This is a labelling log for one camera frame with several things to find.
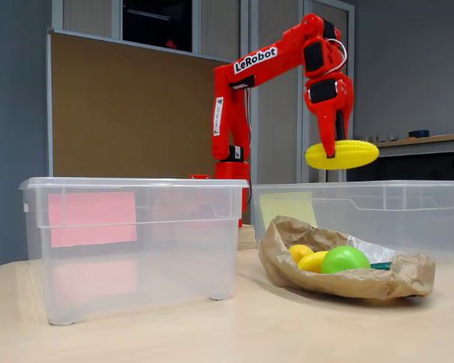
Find yellow toy corn cob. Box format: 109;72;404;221
304;138;380;171

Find yellow toy lemon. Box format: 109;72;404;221
288;244;315;265

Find green toy apple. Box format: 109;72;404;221
320;245;372;275

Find yellow toy banana bunch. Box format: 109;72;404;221
297;250;330;274

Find clear plastic bin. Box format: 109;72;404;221
249;180;454;262
17;176;250;326

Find tall grey cabinet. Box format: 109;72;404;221
249;0;356;185

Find wooden top sideboard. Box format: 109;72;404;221
316;132;454;183

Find yellow paper note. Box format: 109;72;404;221
259;191;319;230

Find crumpled brown paper bag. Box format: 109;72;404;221
257;215;437;302

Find dark window pane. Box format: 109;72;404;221
122;0;194;53

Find brown cork pin board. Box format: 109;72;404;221
46;28;247;178

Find pink paper note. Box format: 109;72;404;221
47;191;138;249

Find looped wrist servo cable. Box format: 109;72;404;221
327;36;348;73

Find upper arm servo cable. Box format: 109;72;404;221
244;85;253;152

